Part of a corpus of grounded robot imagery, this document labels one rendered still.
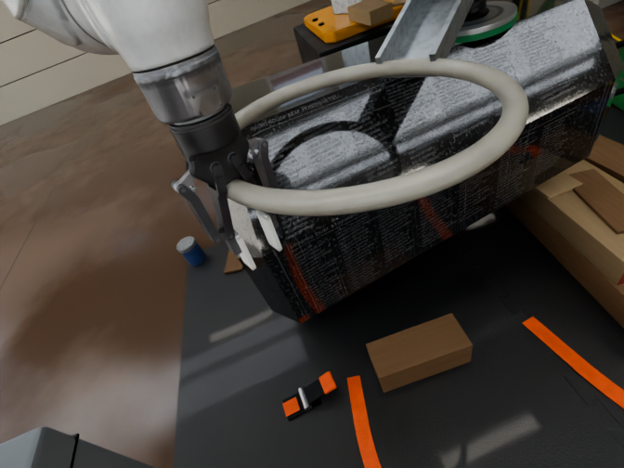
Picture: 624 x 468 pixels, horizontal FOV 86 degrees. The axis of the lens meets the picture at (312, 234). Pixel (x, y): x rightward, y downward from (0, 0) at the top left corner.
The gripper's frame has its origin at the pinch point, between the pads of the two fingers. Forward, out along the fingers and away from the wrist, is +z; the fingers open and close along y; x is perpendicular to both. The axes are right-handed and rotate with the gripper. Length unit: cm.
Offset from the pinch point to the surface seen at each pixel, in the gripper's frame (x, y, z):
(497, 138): -23.2, 22.6, -10.9
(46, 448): -0.2, -36.2, 8.1
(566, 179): -8, 112, 51
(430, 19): 11, 60, -14
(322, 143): 25.9, 35.1, 6.5
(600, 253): -28, 89, 58
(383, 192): -18.9, 8.6, -10.6
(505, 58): 5, 82, 1
